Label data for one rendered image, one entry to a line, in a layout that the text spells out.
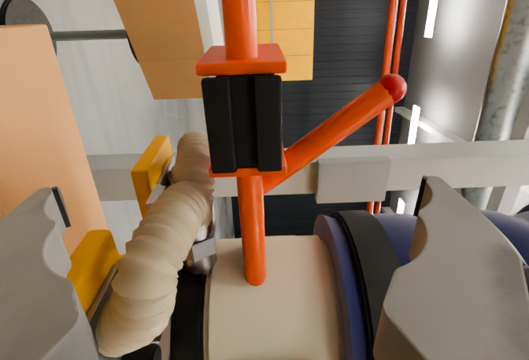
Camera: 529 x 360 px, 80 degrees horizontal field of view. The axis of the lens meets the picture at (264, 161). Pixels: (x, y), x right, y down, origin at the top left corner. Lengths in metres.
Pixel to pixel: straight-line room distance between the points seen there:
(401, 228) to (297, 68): 7.31
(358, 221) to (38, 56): 0.45
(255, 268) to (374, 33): 11.16
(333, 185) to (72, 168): 1.05
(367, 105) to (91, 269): 0.23
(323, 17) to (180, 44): 9.42
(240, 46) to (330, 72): 10.91
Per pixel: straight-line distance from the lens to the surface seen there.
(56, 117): 0.54
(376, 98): 0.27
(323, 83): 11.12
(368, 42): 11.34
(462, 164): 1.63
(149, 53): 1.78
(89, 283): 0.26
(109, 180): 1.53
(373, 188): 1.45
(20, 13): 2.19
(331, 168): 1.35
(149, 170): 0.36
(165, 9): 1.63
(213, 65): 0.21
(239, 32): 0.22
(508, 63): 5.94
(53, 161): 0.53
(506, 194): 3.12
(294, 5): 7.56
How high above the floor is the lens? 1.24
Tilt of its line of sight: level
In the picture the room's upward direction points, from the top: 88 degrees clockwise
